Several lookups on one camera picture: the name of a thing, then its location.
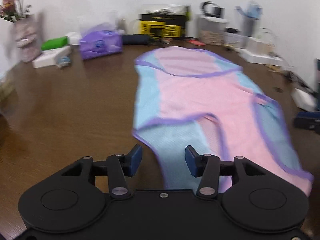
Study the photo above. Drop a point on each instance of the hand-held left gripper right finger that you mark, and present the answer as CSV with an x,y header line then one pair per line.
x,y
191,161

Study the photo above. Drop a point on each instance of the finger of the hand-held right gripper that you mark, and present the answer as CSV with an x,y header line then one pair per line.
x,y
307,121

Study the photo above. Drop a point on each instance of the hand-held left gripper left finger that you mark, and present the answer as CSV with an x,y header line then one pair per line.
x,y
136,160

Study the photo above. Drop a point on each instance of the pink and blue garment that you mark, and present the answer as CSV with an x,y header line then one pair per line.
x,y
190,97

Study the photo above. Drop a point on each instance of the white power bank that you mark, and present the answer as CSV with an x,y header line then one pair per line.
x,y
303,98

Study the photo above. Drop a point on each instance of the white tin with black band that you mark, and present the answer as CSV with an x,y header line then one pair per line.
x,y
233,38

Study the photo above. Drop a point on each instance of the blue water bottle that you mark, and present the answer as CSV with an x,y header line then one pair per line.
x,y
250,17

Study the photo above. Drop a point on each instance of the red packet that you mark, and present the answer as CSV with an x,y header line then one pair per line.
x,y
195,42

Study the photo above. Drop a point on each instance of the dark blue pouch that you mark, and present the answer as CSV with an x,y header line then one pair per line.
x,y
136,39

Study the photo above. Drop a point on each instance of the small blue wrapped item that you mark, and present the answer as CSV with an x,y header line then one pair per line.
x,y
63,61

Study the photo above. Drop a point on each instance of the purple tissue pack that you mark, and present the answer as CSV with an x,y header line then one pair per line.
x,y
101,42

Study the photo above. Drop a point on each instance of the clear food container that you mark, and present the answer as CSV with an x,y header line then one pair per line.
x,y
212,33

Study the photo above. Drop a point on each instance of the white flat box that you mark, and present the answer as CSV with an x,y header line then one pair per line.
x,y
48,58

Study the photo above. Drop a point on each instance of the black and yellow cardboard box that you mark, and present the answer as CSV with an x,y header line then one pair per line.
x,y
162,26

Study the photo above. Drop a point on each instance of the small white box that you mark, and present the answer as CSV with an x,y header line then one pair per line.
x,y
74,38

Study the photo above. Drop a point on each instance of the green box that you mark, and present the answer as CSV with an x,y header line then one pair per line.
x,y
53,43

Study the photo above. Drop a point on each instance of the black watch on stand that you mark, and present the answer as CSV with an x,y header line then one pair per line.
x,y
212,8

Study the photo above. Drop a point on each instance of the pink speckled vase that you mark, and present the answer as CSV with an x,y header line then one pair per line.
x,y
27,41

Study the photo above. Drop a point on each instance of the dried pink roses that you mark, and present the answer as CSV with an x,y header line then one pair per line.
x,y
12,0

